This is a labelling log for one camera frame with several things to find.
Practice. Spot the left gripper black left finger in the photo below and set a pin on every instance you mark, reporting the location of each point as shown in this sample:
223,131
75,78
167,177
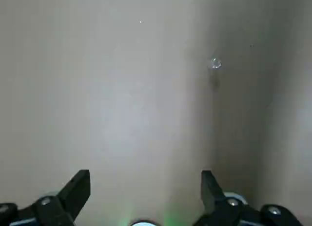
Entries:
70,199

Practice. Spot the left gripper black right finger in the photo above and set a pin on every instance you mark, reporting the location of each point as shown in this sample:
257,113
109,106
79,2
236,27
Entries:
212,199

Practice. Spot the clear glass sample vial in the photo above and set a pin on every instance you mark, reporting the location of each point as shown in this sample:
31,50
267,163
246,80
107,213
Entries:
215,63

